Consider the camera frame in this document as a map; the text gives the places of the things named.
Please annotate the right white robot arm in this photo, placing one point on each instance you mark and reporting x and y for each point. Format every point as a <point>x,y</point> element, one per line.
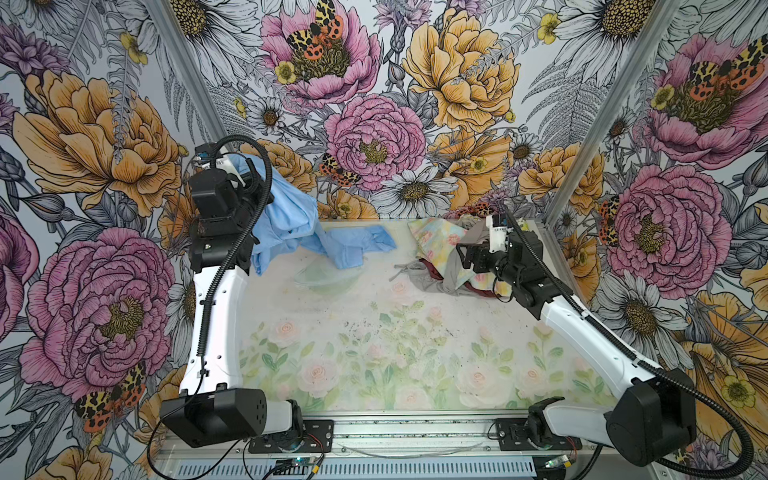
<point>653,416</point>

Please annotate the maroon cloth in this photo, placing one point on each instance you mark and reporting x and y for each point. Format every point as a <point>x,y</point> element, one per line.
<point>430,280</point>

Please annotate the left green circuit board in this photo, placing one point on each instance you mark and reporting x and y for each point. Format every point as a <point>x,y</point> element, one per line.
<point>297,465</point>

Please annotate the light blue shirt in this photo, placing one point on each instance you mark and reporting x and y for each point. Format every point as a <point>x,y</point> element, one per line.
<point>291,220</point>

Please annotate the aluminium corner post left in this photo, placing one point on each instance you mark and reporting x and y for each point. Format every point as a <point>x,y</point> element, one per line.
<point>186,67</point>

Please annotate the green circuit board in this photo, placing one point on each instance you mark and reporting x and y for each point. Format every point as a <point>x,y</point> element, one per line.
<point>297,465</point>
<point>560,461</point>

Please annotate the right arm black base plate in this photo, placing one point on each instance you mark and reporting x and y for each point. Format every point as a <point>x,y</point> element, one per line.
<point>524,434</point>

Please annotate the aluminium corner post right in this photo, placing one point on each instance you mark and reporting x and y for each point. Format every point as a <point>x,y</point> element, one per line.
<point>645,48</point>

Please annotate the aluminium corner post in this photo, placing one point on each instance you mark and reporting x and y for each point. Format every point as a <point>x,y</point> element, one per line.
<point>645,48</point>
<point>186,67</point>

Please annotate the pastel floral watercolour cloth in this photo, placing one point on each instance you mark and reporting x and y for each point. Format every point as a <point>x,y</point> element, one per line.
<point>444,252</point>

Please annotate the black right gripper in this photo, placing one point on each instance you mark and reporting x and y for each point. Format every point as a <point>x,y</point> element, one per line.
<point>483,250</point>

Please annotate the right green circuit board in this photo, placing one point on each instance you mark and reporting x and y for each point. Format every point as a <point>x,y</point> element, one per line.
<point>560,461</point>

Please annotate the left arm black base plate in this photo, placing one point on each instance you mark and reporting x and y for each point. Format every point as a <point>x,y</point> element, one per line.
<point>314,437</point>

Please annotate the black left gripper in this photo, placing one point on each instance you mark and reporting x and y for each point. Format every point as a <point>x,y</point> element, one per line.
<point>254,181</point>

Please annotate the aluminium front rail frame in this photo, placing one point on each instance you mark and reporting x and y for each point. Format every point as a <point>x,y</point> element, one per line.
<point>403,445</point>

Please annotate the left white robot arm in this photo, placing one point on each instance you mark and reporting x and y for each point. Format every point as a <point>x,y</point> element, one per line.
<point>213,405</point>

